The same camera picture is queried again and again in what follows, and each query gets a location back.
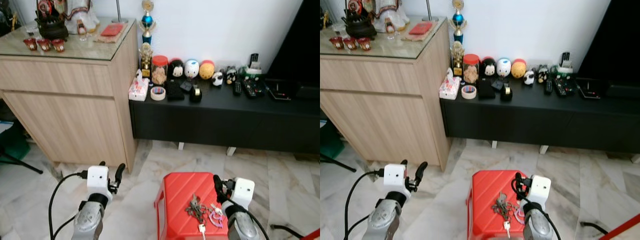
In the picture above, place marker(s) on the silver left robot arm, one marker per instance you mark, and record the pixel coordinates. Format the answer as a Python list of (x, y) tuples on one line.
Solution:
[(382, 219), (89, 220)]

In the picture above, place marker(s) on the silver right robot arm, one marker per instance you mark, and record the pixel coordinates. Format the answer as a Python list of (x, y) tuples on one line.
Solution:
[(242, 225), (537, 224)]

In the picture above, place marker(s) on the bunch of keys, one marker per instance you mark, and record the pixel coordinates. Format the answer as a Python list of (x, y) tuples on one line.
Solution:
[(196, 209), (501, 206)]

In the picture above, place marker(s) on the red plastic stool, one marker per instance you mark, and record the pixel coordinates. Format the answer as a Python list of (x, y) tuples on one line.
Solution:
[(175, 200), (482, 197)]

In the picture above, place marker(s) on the light wooden cabinet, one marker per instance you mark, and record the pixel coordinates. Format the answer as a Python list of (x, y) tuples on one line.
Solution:
[(380, 110), (60, 110)]

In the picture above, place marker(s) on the low black console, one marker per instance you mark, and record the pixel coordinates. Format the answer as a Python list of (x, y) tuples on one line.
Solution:
[(225, 120), (540, 120)]

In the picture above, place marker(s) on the black tripod leg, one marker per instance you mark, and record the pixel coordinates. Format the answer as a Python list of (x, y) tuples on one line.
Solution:
[(22, 162), (340, 163)]

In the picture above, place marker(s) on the green bag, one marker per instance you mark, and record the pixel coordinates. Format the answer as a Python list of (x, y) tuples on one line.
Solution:
[(331, 141), (12, 142)]

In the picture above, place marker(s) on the pink tissue box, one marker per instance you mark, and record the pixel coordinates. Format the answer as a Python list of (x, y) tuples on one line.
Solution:
[(449, 87), (138, 89)]

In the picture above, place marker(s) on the white tape roll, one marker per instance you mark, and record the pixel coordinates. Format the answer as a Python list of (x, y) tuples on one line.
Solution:
[(469, 92), (158, 93)]

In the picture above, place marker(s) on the black tape dispenser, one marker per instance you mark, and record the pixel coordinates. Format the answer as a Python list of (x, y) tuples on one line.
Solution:
[(195, 94), (506, 92)]

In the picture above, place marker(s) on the flat black pouch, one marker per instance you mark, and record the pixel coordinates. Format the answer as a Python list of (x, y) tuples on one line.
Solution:
[(174, 91), (485, 90)]

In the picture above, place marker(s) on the red bar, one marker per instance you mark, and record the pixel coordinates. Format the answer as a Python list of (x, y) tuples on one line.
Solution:
[(312, 235), (622, 226)]

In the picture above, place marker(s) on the slim black remote control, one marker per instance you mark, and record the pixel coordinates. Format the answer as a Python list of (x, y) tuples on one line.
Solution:
[(548, 87), (237, 88)]

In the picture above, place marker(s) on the wide black remote control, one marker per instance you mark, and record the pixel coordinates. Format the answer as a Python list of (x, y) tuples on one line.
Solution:
[(564, 87), (253, 88)]

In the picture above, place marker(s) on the small white panda figure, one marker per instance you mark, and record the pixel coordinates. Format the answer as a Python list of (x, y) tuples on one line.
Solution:
[(529, 77), (217, 79)]

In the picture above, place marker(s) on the red lidded jar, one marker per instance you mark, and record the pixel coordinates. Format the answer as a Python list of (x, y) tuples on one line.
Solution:
[(159, 72), (471, 71)]

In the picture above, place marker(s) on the small dark animal figure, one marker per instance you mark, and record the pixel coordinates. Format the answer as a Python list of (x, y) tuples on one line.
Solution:
[(231, 75), (542, 74)]

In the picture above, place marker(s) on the round yellow plush toy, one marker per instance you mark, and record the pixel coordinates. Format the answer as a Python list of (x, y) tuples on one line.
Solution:
[(207, 71), (519, 69)]

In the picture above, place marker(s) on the flat black tray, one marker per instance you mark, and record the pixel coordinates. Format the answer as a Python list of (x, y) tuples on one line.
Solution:
[(589, 89), (280, 90)]

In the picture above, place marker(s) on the round white plush toy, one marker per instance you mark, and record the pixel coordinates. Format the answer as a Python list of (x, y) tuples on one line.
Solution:
[(191, 69), (504, 67)]

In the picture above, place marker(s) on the small gold trophy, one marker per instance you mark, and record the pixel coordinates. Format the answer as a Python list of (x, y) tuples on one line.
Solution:
[(457, 56), (146, 57)]

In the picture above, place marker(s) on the round black plush toy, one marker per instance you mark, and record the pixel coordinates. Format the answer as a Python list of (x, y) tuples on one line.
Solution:
[(488, 67), (176, 69)]

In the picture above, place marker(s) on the white green phone base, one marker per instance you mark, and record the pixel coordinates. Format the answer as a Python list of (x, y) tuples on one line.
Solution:
[(253, 71), (564, 70)]

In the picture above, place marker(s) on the small red cup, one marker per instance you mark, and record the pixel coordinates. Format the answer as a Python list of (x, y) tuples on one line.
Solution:
[(44, 45), (30, 44), (58, 45), (364, 44), (350, 44), (337, 43)]

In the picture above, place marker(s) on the small clear glass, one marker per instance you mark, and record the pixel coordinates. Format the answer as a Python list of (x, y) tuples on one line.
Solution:
[(81, 31), (390, 30)]

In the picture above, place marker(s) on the flat red packet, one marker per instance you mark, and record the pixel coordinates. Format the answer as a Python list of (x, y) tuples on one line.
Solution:
[(112, 29), (420, 28)]

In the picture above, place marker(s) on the black incense pot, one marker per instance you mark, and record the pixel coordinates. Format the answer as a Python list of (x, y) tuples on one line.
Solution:
[(52, 27), (361, 26)]

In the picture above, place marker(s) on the white robed statue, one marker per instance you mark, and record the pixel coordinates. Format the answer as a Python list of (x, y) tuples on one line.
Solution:
[(85, 15), (395, 14)]

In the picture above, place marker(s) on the tall blue gold trophy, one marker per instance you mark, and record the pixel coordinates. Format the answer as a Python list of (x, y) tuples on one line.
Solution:
[(458, 20), (147, 21)]

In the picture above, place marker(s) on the grey lamp pole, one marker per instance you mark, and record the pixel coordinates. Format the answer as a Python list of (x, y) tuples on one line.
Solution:
[(119, 12), (430, 11)]

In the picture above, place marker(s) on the black television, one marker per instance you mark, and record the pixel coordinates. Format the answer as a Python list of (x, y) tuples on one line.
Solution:
[(615, 45), (295, 45)]

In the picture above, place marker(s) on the dark gold figurine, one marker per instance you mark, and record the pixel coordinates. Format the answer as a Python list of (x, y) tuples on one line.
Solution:
[(7, 20), (325, 20)]

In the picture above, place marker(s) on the red faced figurine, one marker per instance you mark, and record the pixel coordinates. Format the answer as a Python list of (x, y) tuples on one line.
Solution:
[(355, 6), (45, 7)]

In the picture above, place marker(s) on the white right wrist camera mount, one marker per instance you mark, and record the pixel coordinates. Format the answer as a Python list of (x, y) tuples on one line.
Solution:
[(541, 189), (243, 191)]

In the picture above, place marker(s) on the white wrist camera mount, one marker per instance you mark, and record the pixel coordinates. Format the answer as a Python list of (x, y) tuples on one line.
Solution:
[(243, 191), (541, 189), (98, 180), (395, 178)]

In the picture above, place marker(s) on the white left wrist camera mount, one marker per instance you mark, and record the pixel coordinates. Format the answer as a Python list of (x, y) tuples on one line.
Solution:
[(98, 180), (395, 178)]

